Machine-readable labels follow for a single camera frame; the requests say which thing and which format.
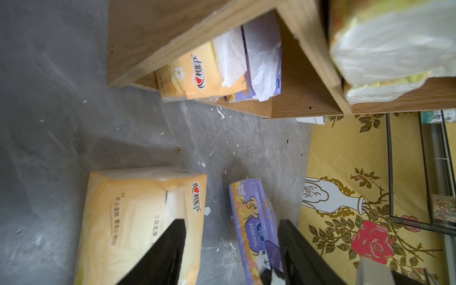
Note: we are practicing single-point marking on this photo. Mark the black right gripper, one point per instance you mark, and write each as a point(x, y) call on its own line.
point(401, 279)

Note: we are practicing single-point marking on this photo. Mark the orange cream tissue pack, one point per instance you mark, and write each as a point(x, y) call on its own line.
point(125, 213)

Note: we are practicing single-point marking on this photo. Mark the black wire wall basket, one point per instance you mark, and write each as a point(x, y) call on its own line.
point(438, 172)

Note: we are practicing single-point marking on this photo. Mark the wooden shelf unit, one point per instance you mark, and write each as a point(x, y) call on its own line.
point(144, 36)

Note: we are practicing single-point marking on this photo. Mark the orange tissue pack bottom shelf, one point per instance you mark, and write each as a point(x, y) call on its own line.
point(195, 75)

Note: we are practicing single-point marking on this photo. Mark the white floral tissue pack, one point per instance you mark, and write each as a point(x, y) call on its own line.
point(384, 49)

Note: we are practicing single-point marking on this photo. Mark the purple tissue pack bottom shelf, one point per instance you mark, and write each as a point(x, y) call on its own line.
point(255, 50)

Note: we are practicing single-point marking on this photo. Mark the glass jar white lid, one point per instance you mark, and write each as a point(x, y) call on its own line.
point(444, 210)

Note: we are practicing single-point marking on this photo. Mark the purple Vinda tissue pack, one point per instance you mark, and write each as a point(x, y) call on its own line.
point(256, 229)

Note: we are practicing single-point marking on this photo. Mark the printed jar on basket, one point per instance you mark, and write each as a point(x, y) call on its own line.
point(437, 116)

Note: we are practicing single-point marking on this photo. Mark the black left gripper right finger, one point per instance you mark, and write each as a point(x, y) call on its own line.
point(302, 265)

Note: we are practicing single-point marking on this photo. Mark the small potted cactus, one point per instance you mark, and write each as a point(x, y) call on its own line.
point(319, 120)

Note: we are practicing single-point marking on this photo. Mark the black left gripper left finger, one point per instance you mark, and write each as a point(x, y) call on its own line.
point(161, 264)

